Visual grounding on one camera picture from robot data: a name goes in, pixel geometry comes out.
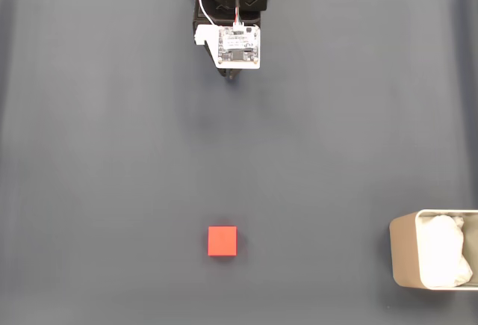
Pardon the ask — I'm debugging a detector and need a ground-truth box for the red cube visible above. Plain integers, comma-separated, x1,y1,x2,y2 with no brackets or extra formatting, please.
207,226,239,258

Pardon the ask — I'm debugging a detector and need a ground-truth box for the beige open box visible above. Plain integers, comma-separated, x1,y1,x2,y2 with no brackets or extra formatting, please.
388,208,478,291

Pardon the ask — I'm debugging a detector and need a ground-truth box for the dark grey mat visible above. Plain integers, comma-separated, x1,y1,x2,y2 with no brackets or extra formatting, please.
0,0,478,325

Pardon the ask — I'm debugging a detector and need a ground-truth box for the white crumpled paper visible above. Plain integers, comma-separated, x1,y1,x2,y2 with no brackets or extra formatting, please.
417,214,475,288

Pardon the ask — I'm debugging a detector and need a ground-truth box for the camera board on white mount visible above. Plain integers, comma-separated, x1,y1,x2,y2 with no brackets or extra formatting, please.
193,23,261,70

